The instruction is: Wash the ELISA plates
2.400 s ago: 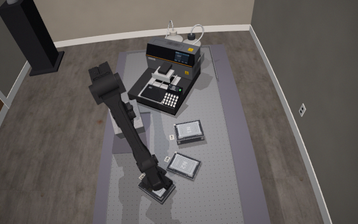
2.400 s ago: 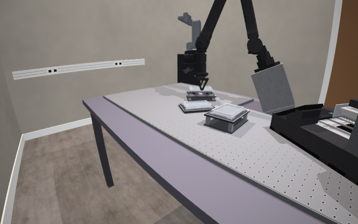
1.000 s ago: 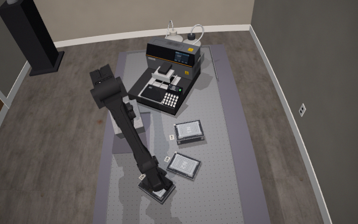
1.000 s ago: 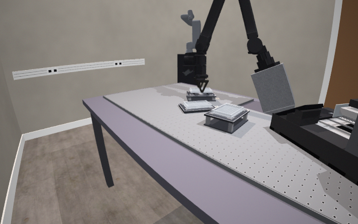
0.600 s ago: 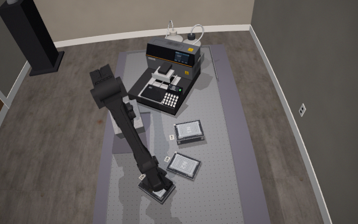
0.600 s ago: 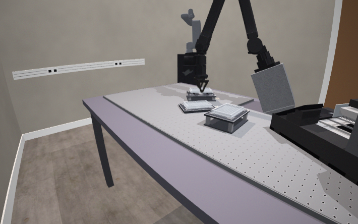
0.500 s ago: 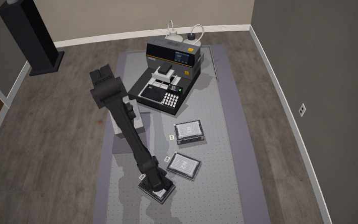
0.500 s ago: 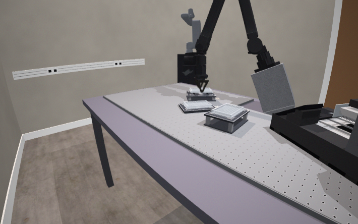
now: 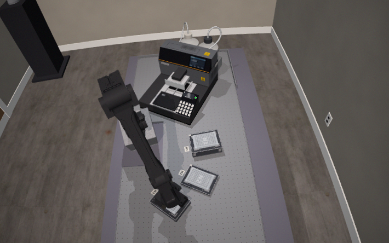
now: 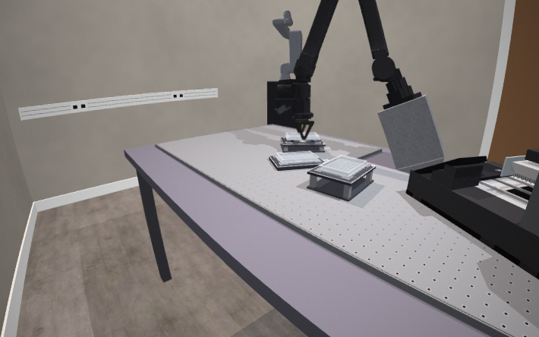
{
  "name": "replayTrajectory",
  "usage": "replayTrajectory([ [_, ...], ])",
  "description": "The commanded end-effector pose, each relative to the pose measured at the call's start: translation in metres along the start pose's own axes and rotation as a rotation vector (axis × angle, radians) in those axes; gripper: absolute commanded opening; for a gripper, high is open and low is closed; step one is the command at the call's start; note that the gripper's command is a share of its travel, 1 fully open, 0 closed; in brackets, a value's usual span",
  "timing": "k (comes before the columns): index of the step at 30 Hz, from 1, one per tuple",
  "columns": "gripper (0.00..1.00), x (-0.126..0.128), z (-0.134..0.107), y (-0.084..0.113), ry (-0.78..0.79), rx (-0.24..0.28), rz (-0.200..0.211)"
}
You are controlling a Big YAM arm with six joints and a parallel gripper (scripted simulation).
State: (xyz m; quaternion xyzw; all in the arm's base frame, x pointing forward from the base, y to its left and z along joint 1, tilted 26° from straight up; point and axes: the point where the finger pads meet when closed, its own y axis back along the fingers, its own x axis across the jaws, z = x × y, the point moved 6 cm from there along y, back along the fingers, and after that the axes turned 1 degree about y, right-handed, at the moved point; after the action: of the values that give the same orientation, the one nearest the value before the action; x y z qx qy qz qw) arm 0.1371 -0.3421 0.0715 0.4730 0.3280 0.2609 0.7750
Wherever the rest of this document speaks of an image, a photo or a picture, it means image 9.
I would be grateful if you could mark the white plastic bottle with black cap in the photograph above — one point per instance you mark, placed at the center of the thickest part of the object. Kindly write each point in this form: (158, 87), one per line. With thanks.
(208, 43)

